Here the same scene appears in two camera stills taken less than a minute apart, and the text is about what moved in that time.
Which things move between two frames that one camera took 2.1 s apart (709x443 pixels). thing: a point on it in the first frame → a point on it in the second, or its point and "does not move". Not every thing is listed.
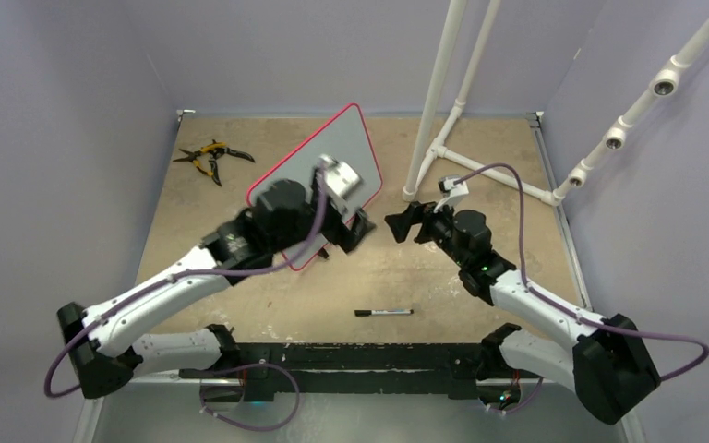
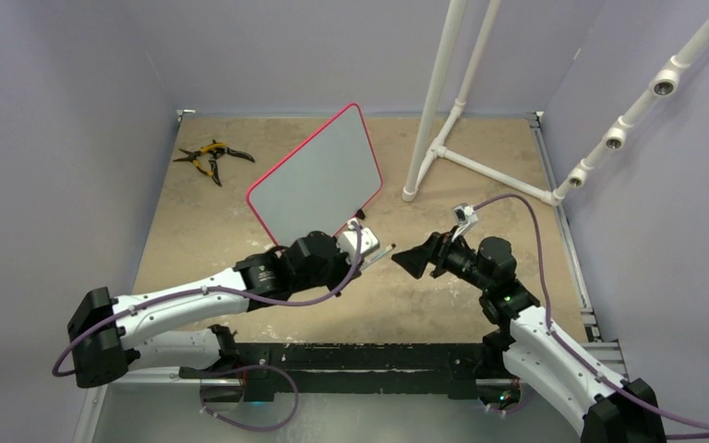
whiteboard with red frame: x=344 y=135 does not move
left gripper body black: x=331 y=218 → x=339 y=269
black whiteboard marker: x=363 y=313 → x=383 y=253
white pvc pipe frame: x=426 y=153 does not move
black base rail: x=454 y=369 does not move
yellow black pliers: x=206 y=158 does not move
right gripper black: x=402 y=221 → x=438 y=246
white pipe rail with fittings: x=663 y=84 does not move
